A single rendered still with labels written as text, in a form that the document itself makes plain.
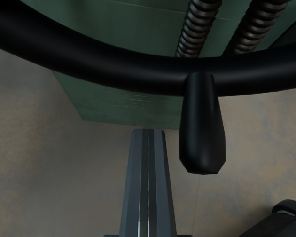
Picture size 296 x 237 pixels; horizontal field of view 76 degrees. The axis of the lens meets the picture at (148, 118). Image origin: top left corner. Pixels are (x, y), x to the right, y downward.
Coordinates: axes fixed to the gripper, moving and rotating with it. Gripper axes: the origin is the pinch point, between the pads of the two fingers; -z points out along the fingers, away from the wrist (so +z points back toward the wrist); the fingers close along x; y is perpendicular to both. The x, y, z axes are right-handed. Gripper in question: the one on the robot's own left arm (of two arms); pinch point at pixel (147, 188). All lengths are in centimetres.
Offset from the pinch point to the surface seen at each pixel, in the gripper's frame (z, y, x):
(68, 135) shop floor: -51, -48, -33
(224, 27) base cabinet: -28.1, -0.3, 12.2
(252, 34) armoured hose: -12.2, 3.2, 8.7
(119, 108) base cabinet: -48, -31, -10
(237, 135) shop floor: -58, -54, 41
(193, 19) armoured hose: -12.1, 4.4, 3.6
